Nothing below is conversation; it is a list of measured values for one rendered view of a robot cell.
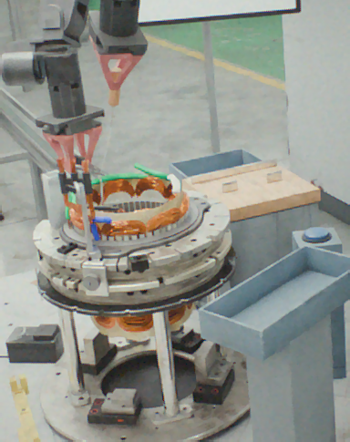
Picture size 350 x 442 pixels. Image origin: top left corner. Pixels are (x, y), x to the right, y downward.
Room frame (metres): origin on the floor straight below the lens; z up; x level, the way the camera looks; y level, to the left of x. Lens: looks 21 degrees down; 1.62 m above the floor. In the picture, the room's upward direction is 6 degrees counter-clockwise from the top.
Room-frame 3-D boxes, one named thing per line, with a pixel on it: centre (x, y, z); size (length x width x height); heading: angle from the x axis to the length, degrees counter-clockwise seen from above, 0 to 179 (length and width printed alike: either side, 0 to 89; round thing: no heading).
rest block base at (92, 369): (1.39, 0.17, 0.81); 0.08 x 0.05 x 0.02; 155
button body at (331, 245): (1.32, -0.23, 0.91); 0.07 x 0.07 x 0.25; 0
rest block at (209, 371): (1.26, -0.04, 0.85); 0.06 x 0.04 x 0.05; 159
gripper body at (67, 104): (1.42, 0.16, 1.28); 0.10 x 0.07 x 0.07; 129
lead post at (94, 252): (1.19, 0.13, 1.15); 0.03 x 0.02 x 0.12; 15
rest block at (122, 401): (1.21, 0.12, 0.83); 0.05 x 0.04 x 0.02; 77
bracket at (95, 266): (1.17, 0.12, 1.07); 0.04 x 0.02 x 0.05; 71
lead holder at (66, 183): (1.21, 0.14, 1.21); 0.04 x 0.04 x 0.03; 23
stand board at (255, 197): (1.52, -0.14, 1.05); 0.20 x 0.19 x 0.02; 18
